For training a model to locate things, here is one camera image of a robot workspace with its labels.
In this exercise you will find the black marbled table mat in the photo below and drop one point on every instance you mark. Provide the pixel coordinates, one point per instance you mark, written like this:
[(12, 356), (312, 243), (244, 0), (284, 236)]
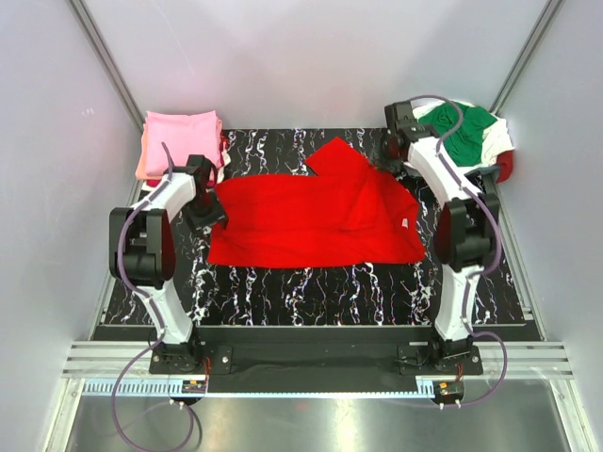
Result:
[(365, 294)]

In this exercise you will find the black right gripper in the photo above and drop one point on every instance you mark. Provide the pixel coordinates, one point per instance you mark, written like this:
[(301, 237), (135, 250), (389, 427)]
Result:
[(391, 166)]

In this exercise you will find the white t shirt in basket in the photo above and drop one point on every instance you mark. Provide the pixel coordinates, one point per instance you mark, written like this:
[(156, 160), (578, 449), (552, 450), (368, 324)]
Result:
[(496, 138)]

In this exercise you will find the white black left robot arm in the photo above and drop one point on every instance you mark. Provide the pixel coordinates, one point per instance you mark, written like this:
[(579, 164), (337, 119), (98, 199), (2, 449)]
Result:
[(142, 254)]

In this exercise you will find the folded white shirt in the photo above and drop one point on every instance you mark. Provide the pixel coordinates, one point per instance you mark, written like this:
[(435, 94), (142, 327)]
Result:
[(149, 184)]

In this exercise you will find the green t shirt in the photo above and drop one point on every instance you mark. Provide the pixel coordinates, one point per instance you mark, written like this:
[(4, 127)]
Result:
[(465, 145)]

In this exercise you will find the folded magenta shirt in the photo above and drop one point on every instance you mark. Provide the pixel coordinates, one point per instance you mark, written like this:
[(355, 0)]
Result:
[(224, 147)]

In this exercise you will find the red t shirt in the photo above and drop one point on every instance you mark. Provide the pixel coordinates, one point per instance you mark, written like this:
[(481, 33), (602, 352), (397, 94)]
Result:
[(345, 213)]

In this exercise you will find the dark red shirt in basket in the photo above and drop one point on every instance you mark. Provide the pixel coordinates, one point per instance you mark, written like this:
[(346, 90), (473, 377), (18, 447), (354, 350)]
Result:
[(505, 166)]

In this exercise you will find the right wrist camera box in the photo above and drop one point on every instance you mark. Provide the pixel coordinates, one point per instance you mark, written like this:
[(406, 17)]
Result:
[(399, 115)]

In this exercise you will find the aluminium frame rail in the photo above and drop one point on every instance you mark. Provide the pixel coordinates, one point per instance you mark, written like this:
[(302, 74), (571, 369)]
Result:
[(105, 368)]

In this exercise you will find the folded light pink shirt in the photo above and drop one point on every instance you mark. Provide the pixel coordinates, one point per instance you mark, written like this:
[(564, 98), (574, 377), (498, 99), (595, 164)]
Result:
[(184, 135)]

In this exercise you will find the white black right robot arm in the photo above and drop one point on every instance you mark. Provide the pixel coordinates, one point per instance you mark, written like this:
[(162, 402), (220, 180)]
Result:
[(466, 241)]

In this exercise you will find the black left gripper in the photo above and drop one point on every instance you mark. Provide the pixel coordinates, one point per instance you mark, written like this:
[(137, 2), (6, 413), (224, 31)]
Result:
[(217, 216)]

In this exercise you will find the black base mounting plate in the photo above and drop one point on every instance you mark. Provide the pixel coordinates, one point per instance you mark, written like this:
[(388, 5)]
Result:
[(410, 350)]

